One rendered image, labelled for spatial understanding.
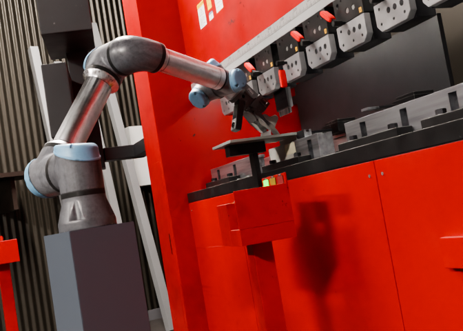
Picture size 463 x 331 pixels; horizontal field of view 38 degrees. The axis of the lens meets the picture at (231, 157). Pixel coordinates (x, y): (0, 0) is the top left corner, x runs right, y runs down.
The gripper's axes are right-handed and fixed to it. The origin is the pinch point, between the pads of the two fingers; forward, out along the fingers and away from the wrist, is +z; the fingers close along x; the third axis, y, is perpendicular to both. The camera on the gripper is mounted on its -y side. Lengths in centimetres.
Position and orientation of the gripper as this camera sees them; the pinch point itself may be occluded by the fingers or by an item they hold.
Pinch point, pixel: (271, 135)
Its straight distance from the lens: 247.1
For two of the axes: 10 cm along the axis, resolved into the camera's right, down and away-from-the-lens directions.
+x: -3.7, 1.3, 9.2
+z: 7.2, 6.7, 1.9
